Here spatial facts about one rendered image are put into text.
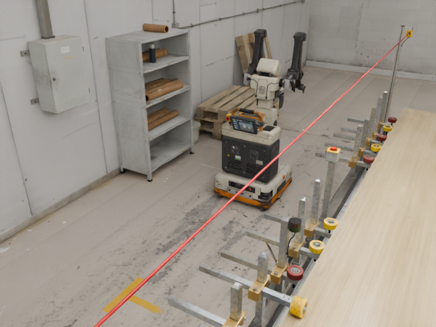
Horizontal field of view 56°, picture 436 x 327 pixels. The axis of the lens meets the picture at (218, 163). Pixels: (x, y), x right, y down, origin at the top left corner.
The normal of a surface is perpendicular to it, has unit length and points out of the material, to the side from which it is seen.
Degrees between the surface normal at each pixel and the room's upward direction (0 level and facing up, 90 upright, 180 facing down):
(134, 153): 90
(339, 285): 0
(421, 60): 90
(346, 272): 0
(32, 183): 90
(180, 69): 90
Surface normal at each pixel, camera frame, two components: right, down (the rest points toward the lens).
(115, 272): 0.00, -0.90
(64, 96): 0.86, 0.22
